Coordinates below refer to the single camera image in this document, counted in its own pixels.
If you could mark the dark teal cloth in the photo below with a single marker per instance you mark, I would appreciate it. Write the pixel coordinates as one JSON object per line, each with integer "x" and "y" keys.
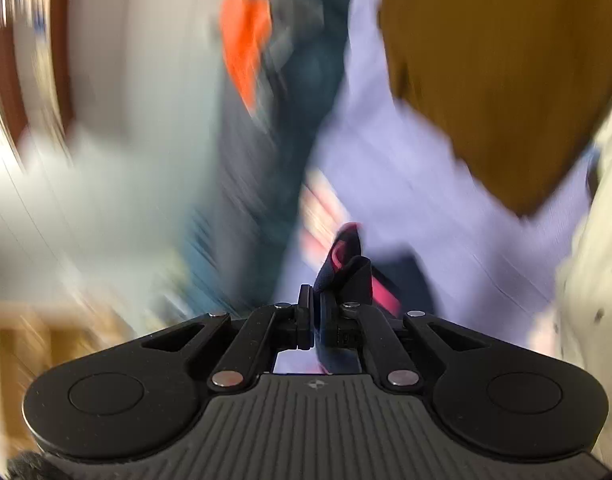
{"x": 291, "y": 125}

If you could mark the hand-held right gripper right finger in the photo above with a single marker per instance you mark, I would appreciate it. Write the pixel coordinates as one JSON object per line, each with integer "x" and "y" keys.
{"x": 336, "y": 335}

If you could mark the orange cloth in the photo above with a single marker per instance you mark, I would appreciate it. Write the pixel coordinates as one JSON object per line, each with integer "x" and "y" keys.
{"x": 246, "y": 45}

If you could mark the brown cloth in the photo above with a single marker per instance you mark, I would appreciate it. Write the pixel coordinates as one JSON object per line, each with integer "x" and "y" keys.
{"x": 495, "y": 75}

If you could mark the cream cloth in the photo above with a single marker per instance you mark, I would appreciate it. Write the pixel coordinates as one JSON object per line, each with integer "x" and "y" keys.
{"x": 600, "y": 285}

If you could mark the purple floral bedsheet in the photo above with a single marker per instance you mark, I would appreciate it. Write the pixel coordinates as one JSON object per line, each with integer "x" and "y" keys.
{"x": 410, "y": 185}

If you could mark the wooden furniture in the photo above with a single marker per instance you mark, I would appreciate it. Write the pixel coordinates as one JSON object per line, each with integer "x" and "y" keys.
{"x": 41, "y": 350}

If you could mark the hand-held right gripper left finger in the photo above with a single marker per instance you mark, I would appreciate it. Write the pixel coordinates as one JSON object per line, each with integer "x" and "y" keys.
{"x": 306, "y": 321}

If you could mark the navy garment with pink print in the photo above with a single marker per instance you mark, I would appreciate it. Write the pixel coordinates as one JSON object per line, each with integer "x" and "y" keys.
{"x": 347, "y": 269}

